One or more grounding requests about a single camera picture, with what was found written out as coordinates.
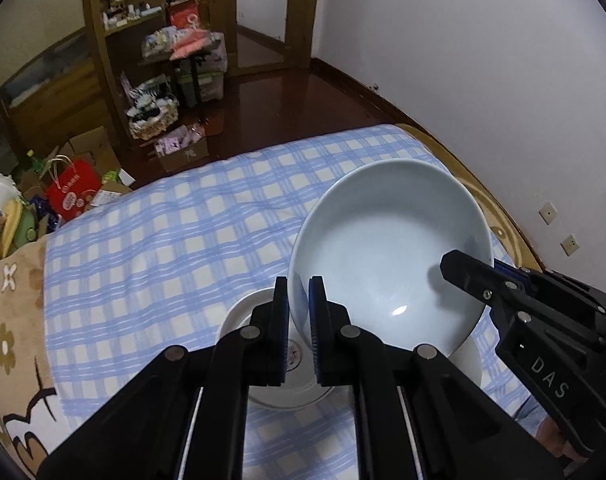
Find pink cloth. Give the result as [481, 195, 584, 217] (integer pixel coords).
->
[169, 30, 214, 62]

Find pink clothing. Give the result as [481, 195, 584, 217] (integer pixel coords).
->
[535, 427, 581, 467]

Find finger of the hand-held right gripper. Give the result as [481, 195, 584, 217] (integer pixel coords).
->
[493, 259, 606, 321]
[440, 250, 534, 326]

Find golden patterned bedsheet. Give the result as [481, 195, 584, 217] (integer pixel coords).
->
[397, 122, 551, 281]

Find large white bowl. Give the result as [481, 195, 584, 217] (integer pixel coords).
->
[287, 158, 494, 361]

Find wicker basket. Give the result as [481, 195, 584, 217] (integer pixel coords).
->
[128, 104, 180, 142]

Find white ruffled doll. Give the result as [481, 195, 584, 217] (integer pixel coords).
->
[0, 174, 22, 203]

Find pink packets on floor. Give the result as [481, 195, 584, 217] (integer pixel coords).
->
[140, 122, 207, 159]

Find wooden corner shelf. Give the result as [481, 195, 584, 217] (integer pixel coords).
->
[80, 0, 218, 143]

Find brown floral blanket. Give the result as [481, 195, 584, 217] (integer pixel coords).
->
[0, 232, 78, 480]

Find wooden door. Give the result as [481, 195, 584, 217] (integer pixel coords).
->
[198, 0, 324, 77]

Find zebra striped plush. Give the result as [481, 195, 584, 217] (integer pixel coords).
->
[124, 74, 178, 116]

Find red paper bag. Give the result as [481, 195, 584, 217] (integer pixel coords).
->
[44, 156, 102, 222]

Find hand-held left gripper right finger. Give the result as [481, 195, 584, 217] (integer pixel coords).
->
[308, 275, 566, 480]

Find yellow-green plush toy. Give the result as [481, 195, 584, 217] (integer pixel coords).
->
[0, 196, 40, 261]

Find small folding table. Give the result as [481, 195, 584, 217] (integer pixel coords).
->
[137, 40, 224, 108]

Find wooden wardrobe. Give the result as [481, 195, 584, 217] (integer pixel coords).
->
[0, 0, 128, 176]

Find red box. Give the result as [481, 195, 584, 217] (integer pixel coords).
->
[164, 2, 202, 32]

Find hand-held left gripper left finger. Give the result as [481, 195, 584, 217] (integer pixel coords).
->
[37, 276, 290, 480]

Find white cherry plate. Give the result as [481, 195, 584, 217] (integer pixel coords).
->
[217, 287, 484, 412]

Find grey-blue fleece cloth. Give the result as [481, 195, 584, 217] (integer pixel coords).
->
[512, 394, 554, 436]

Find blue checked cloth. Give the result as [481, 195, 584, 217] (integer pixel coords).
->
[42, 124, 536, 480]

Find clear storage bin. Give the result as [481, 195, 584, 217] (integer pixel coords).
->
[174, 35, 230, 109]

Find cardboard box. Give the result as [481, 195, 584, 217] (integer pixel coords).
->
[57, 126, 122, 182]

